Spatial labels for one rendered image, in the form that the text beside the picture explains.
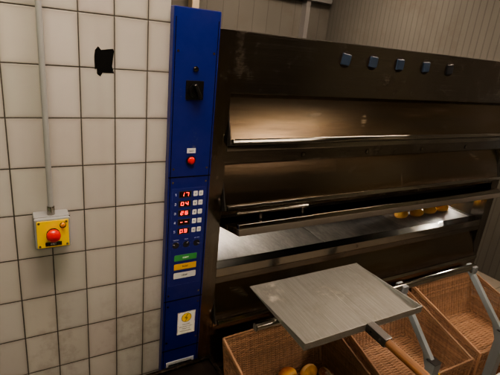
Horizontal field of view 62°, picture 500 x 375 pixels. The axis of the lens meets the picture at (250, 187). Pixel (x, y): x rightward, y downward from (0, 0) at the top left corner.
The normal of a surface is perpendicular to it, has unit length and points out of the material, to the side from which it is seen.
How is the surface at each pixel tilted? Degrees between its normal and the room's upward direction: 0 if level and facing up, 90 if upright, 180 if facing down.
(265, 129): 70
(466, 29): 90
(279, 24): 90
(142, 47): 90
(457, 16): 90
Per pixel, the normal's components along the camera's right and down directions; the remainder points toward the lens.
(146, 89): 0.48, 0.33
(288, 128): 0.49, -0.01
